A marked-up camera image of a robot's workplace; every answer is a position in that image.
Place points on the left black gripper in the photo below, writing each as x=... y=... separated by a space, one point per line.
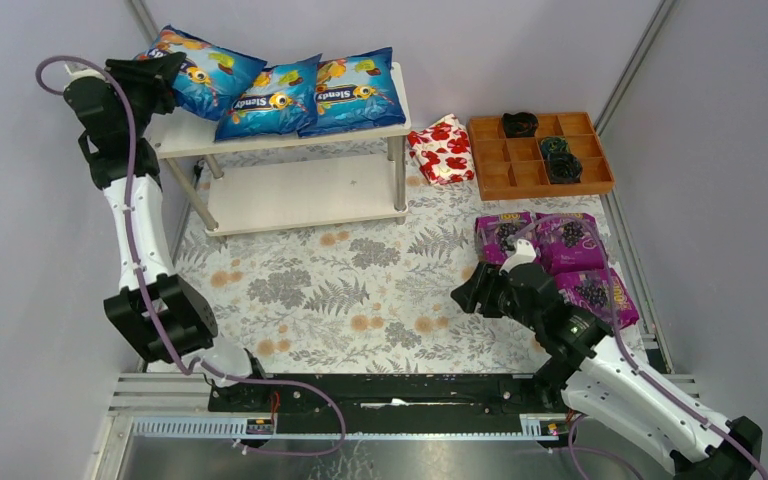
x=156 y=81

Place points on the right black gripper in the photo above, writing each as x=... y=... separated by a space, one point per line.
x=486 y=295

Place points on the blue Slendy candy bag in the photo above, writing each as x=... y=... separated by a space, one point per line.
x=211 y=77
x=280 y=101

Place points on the purple grape candy bag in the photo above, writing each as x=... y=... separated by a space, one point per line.
x=589 y=290
x=496 y=235
x=569 y=242

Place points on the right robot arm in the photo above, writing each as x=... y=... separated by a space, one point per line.
x=595 y=375

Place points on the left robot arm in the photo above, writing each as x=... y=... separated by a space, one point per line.
x=159 y=314

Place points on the white two-tier shelf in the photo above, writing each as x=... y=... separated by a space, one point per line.
x=242 y=200

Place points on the blue candy bag on shelf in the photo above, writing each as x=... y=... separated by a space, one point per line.
x=356 y=92

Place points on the floral table mat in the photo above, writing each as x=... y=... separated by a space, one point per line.
x=368 y=296

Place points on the red floral white pouch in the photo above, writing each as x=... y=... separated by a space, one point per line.
x=443 y=152

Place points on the black coiled item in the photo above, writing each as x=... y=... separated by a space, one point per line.
x=520 y=124
x=563 y=168

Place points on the wooden compartment tray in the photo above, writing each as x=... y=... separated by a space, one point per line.
x=509 y=168

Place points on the dark green coiled item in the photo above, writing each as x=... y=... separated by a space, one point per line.
x=553 y=145

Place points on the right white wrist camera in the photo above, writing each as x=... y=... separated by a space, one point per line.
x=524 y=253

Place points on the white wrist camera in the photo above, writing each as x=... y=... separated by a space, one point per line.
x=76 y=71
x=524 y=253

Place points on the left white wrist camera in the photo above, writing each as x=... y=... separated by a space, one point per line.
x=76 y=71

